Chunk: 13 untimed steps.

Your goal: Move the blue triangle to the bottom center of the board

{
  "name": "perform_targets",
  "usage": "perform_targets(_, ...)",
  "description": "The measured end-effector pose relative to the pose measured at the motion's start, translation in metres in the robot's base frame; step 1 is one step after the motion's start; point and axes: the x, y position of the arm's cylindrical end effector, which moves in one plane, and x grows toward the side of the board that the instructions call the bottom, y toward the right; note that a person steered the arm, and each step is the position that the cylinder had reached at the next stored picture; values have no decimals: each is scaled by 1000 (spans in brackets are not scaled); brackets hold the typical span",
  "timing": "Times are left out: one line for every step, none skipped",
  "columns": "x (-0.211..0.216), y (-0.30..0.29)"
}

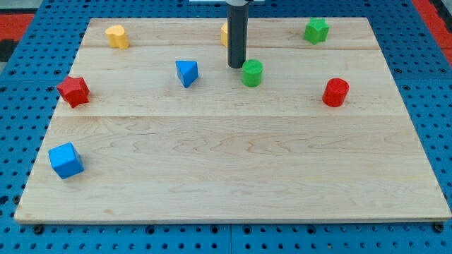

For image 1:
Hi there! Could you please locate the blue triangle block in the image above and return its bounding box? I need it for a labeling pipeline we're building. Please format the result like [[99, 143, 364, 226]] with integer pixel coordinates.
[[175, 60, 198, 88]]

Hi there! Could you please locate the green star block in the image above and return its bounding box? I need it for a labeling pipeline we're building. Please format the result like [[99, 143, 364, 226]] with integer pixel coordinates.
[[303, 18, 329, 44]]

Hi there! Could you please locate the wooden board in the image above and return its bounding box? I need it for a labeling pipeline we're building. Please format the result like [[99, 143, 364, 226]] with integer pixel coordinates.
[[15, 18, 451, 224]]

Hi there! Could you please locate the yellow block behind rod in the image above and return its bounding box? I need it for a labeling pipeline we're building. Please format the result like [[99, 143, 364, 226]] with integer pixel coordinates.
[[220, 23, 228, 47]]

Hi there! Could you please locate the yellow heart block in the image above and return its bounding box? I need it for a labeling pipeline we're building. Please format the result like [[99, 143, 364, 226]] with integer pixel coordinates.
[[105, 25, 130, 49]]

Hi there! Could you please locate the green cylinder block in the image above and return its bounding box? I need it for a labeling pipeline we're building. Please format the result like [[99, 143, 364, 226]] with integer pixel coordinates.
[[242, 59, 263, 87]]

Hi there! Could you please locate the red cylinder block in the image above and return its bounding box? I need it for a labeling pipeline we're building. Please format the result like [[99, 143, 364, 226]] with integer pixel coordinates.
[[322, 78, 350, 107]]

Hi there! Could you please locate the red star block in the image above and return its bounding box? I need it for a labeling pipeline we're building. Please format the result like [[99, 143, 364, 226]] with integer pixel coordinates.
[[56, 76, 90, 108]]

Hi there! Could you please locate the blue cube block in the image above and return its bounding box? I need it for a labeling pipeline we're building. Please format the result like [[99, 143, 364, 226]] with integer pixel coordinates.
[[48, 143, 84, 179]]

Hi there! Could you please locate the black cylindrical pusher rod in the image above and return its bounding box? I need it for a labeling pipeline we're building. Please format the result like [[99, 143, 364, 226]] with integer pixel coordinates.
[[227, 0, 249, 68]]

